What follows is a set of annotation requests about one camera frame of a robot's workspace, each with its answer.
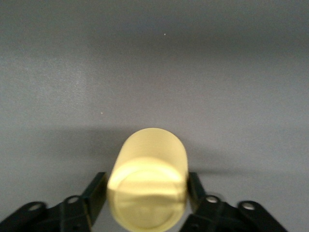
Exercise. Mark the dark grey table mat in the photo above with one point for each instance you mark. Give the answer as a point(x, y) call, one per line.
point(154, 72)

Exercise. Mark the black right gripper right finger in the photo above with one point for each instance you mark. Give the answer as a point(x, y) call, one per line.
point(196, 191)

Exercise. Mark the yellow plastic cup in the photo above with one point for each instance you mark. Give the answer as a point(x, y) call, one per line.
point(147, 174)

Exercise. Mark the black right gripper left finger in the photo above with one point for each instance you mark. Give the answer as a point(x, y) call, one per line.
point(93, 193)

